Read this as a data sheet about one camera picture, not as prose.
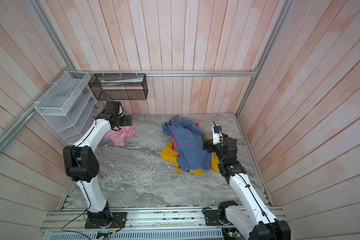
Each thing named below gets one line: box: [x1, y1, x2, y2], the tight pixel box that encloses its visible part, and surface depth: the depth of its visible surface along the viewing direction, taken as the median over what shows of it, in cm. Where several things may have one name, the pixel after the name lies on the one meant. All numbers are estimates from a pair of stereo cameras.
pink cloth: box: [104, 123, 137, 147], surface depth 103 cm
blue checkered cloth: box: [162, 115, 212, 172], surface depth 88 cm
